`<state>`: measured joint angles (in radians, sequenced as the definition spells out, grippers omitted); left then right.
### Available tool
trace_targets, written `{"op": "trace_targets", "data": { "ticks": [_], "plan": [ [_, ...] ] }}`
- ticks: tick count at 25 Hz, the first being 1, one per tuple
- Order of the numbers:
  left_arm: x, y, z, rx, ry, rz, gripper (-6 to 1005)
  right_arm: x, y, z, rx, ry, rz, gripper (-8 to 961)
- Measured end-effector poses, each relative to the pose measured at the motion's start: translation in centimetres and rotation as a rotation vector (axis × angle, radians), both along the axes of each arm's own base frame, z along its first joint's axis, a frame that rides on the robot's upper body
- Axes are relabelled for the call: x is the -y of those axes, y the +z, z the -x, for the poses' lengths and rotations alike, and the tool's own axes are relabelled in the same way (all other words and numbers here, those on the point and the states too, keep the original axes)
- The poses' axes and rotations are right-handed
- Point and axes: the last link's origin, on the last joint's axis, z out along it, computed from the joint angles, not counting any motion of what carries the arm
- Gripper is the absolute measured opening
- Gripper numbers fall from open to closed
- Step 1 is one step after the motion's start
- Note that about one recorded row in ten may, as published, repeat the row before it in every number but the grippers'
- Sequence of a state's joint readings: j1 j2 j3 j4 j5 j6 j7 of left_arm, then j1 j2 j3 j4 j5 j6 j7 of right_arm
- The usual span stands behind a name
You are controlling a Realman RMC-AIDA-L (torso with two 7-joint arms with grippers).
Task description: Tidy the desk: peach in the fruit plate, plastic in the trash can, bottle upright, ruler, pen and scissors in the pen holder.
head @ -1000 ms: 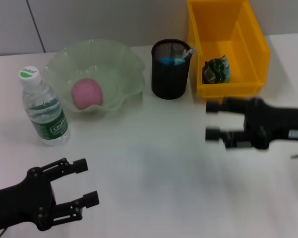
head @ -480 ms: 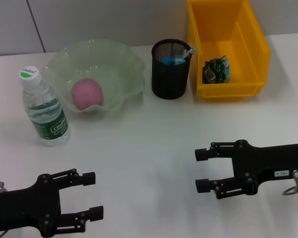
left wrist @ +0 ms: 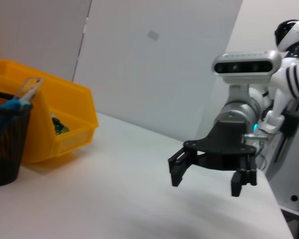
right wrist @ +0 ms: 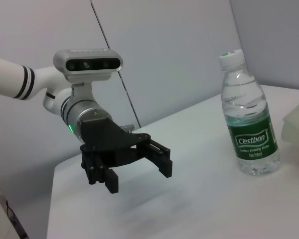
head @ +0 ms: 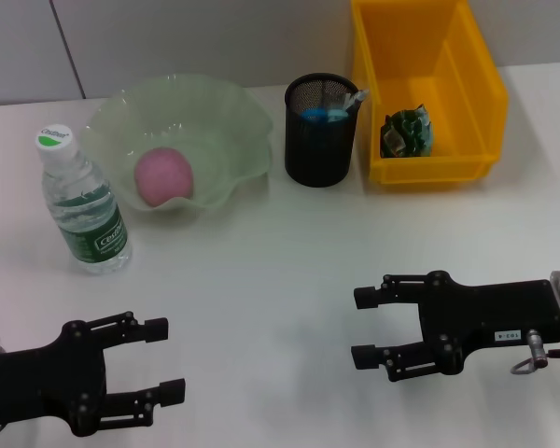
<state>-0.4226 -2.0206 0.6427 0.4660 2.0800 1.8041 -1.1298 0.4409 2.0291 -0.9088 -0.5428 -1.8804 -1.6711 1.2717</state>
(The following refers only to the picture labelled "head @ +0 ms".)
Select green wavy glass fruit plate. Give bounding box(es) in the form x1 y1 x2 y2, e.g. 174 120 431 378
84 73 275 219

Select green plastic wrapper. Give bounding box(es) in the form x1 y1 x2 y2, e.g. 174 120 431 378
380 105 434 159

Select black mesh pen holder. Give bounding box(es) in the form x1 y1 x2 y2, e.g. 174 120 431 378
284 72 363 189

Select grey clear pen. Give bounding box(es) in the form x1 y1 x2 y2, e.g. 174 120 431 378
340 88 371 113

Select yellow plastic bin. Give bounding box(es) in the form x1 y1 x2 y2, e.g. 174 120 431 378
351 0 510 188

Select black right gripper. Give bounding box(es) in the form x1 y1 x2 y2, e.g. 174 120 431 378
350 270 560 384

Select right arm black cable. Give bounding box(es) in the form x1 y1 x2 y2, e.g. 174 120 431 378
510 329 560 376

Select blue scissors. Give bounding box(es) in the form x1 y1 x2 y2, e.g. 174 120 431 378
301 105 349 123

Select clear green-label water bottle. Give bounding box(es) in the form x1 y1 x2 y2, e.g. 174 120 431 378
34 123 134 275

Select pink peach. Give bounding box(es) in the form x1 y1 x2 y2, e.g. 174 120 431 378
133 146 196 208

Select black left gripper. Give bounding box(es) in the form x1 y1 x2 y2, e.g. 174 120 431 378
0 310 187 439

